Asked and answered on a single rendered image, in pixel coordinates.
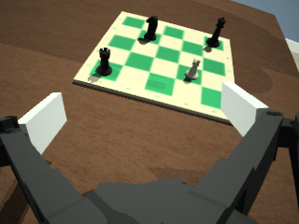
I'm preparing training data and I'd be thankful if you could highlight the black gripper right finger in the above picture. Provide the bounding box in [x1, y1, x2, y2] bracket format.
[164, 81, 299, 224]

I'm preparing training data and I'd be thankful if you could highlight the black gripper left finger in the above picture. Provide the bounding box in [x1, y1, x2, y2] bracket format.
[0, 92, 107, 224]

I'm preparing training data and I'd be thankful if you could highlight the white pawn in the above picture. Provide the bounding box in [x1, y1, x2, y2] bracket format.
[186, 57, 201, 79]

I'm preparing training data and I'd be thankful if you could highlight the green and cream chessboard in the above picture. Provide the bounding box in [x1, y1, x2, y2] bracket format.
[74, 12, 235, 124]

